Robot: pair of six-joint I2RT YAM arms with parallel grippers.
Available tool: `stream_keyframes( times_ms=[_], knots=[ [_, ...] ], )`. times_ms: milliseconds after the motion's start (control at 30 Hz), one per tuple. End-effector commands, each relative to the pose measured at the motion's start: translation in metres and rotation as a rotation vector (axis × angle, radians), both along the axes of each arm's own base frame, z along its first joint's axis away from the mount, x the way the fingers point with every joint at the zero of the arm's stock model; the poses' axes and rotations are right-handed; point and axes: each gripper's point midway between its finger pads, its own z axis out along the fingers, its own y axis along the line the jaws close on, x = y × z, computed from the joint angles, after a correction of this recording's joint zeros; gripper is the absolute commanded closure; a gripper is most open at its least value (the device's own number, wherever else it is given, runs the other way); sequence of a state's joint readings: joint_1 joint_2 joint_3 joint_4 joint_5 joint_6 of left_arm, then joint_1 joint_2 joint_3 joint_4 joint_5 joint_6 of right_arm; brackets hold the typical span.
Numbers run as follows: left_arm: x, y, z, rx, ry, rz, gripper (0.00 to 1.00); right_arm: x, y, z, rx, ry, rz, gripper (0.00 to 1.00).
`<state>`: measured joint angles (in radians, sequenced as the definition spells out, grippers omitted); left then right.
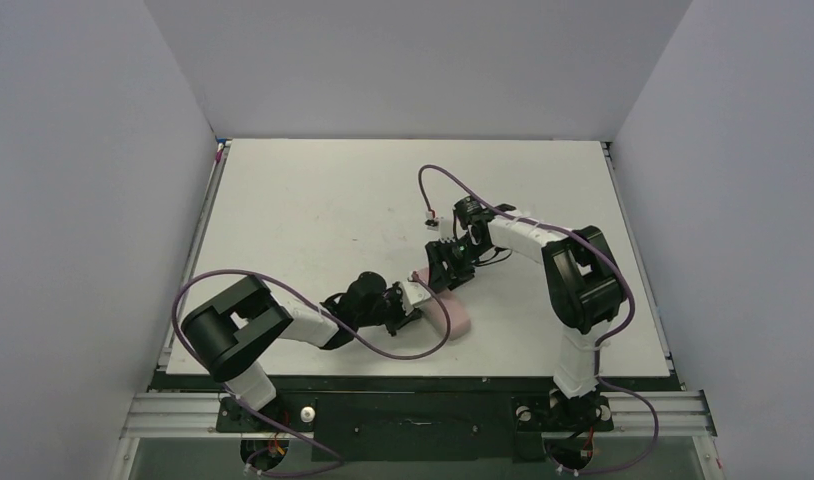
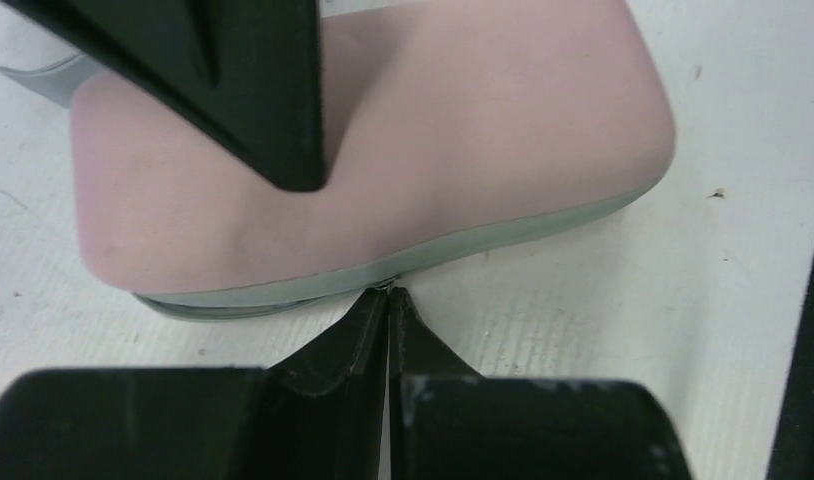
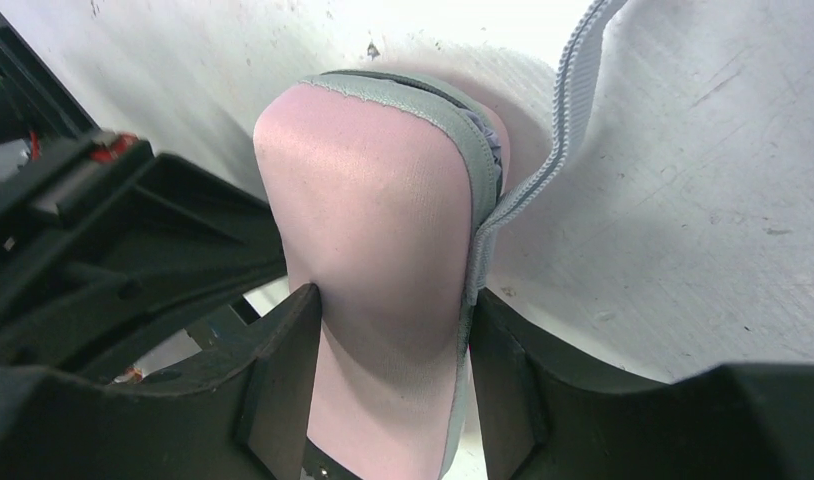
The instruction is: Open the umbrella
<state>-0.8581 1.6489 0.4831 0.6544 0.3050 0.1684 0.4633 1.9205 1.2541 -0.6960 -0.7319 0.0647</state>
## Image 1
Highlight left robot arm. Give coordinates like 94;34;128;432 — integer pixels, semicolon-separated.
180;272;421;411

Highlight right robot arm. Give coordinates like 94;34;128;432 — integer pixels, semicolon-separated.
425;196;628;399

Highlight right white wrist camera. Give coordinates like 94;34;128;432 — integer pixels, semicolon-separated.
425;211;456;241

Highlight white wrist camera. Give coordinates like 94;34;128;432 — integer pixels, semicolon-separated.
425;211;456;241
397;281;432;313

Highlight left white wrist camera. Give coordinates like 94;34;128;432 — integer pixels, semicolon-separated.
397;281;432;313

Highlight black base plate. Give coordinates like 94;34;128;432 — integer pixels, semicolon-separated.
149;372;677;469

